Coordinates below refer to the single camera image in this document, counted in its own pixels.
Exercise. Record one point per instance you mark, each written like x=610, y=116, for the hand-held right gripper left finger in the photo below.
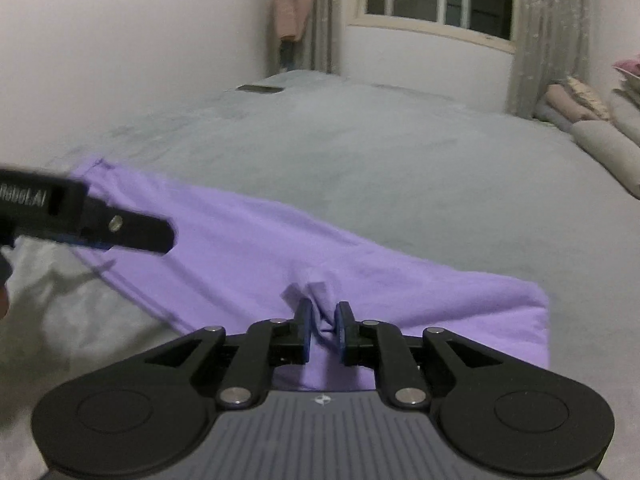
x=304, y=332

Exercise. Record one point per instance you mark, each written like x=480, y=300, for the mauve quilted pillow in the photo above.
x=629, y=66

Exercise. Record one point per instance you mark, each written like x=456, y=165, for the grey plush bed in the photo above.
x=400, y=160

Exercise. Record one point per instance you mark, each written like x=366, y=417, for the floral folded cloth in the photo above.
x=590, y=97

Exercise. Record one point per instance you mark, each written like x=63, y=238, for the grey star-print curtain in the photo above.
x=322, y=15
x=550, y=35

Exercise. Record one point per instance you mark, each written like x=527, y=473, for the purple pants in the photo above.
x=250, y=240

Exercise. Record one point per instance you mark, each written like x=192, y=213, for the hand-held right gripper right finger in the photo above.
x=342, y=332

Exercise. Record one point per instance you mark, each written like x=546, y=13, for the black smartphone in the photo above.
x=260, y=89

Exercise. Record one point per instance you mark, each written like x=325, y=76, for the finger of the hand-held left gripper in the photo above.
x=140, y=232
x=85, y=241

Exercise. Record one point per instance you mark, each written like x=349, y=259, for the pink hanging garment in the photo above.
x=291, y=5

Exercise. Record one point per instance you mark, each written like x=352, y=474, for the beige folded blanket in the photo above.
x=562, y=102

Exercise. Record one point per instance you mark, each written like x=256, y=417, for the grey rolled duvet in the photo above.
x=607, y=147

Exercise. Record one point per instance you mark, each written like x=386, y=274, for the dark hanging cloth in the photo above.
x=287, y=55

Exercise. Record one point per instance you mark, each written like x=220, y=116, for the lilac grey folded blanket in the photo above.
x=550, y=117

